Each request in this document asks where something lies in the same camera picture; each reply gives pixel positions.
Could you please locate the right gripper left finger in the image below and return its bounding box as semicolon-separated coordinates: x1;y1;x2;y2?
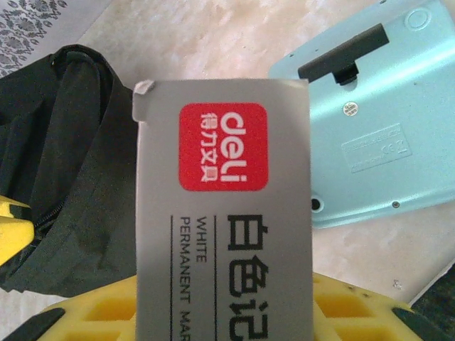
5;275;138;341

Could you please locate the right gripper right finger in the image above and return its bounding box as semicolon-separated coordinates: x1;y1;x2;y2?
312;271;455;341

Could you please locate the black backpack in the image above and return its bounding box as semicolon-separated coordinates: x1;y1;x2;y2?
0;44;139;298

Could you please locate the grey marker pen box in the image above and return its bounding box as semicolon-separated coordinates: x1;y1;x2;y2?
132;78;316;341

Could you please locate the light blue calculator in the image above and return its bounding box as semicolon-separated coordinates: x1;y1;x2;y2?
267;0;455;229

